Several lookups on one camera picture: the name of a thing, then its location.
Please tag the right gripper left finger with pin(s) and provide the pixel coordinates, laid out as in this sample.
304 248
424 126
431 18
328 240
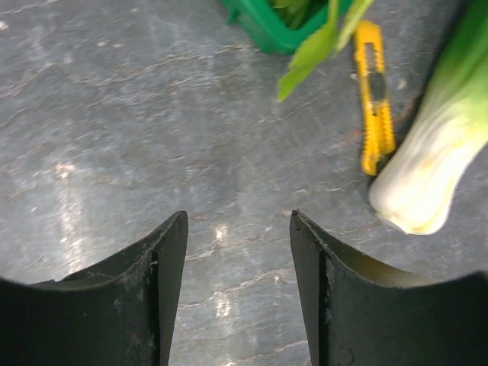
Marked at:
119 311

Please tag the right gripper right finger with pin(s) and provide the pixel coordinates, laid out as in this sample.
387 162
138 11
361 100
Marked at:
360 311

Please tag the yellow utility knife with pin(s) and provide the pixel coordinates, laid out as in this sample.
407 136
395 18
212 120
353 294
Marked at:
379 140

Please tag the bok choy toy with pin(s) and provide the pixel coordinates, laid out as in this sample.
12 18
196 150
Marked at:
415 189

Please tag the green leafy vegetable toy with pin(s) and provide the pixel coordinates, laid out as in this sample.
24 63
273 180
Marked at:
326 40

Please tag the green plastic tray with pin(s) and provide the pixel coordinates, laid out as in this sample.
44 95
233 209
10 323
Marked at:
267 30

